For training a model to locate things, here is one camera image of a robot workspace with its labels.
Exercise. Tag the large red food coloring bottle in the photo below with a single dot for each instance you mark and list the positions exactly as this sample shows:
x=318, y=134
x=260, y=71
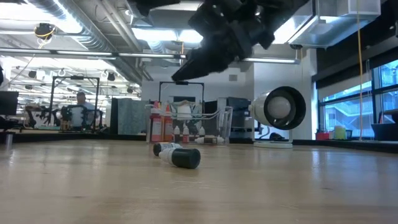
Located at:
x=156, y=130

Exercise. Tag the green container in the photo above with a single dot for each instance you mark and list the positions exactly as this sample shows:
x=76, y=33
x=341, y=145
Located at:
x=339, y=132

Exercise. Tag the white draped equipment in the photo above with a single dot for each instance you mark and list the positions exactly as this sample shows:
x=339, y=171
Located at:
x=184, y=112

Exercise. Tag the black frame rig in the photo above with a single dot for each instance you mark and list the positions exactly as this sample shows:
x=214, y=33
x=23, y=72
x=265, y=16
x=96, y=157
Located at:
x=182, y=83
x=76, y=77

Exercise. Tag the person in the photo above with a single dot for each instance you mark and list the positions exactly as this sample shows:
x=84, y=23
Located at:
x=81, y=99

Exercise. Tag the grey partition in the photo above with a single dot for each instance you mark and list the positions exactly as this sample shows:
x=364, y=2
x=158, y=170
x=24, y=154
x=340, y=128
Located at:
x=127, y=116

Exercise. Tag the red container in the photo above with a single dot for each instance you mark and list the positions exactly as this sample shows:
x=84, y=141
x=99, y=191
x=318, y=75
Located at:
x=321, y=136

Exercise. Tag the small green dropper bottle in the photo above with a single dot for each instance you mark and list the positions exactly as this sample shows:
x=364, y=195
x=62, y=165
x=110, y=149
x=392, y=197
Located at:
x=164, y=145

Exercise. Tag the round metal ceiling duct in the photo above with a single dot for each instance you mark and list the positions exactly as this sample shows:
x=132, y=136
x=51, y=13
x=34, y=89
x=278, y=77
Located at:
x=93, y=34

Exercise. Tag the clear plastic bin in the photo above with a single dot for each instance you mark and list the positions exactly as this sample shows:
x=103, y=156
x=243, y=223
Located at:
x=217, y=121

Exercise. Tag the rectangular metal ceiling duct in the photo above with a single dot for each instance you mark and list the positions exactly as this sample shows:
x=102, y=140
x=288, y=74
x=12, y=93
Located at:
x=326, y=28

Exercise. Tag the black cabinet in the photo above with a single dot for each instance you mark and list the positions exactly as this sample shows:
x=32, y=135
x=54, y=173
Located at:
x=239, y=109

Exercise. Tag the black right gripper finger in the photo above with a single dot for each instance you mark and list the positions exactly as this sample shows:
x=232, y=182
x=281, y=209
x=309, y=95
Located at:
x=202, y=65

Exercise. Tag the large orange food coloring bottle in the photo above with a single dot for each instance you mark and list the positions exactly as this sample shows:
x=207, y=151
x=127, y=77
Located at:
x=168, y=130

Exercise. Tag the black aluminium table frame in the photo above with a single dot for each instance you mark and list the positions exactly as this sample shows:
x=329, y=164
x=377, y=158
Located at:
x=342, y=143

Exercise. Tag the black monitor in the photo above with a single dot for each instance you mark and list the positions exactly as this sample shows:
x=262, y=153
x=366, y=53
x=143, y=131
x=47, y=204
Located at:
x=8, y=102

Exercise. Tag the black tub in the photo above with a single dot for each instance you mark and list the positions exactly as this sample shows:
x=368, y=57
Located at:
x=385, y=132

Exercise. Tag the small black dropper bottle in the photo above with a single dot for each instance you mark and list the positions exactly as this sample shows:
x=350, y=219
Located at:
x=186, y=158

